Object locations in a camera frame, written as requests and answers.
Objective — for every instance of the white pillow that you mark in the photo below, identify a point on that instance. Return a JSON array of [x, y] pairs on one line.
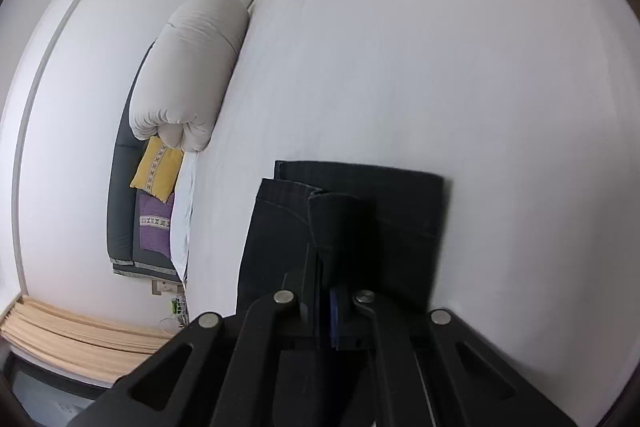
[[182, 207]]

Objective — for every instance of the rolled white duvet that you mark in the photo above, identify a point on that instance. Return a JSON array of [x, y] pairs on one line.
[[190, 67]]

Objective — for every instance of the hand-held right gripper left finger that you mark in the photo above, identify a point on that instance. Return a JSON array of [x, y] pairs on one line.
[[300, 302]]

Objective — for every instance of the dark denim pants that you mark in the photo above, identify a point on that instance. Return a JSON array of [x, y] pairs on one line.
[[400, 212]]

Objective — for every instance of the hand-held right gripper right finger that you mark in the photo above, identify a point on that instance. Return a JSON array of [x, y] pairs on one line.
[[345, 322]]

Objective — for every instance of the purple patterned cushion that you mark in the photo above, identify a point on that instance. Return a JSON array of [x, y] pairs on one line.
[[155, 222]]

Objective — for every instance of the beige curtain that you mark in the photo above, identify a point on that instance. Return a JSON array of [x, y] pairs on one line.
[[75, 332]]

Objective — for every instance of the yellow patterned cushion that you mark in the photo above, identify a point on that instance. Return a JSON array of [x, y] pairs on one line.
[[157, 169]]

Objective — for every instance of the grey upholstered headboard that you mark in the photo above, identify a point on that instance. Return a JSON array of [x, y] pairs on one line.
[[120, 207]]

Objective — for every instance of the wall socket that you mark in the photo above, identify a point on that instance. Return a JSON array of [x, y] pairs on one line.
[[165, 288]]

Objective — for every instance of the dark framed glass door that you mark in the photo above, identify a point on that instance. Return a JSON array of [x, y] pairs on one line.
[[45, 392]]

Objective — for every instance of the small clutter on nightstand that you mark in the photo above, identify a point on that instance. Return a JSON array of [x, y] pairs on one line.
[[179, 307]]

